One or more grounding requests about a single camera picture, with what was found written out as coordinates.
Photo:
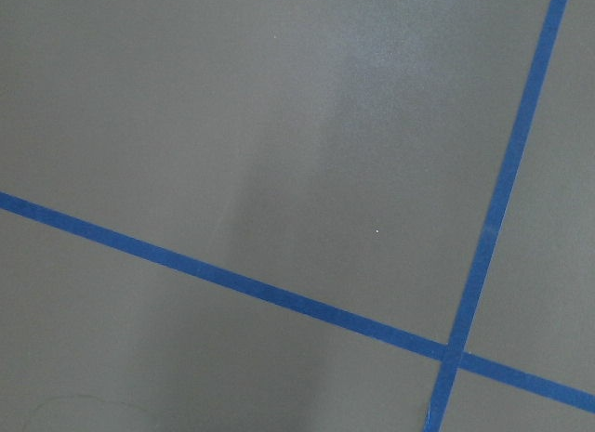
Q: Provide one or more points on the brown paper table cover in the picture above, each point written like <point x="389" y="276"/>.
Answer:
<point x="344" y="150"/>

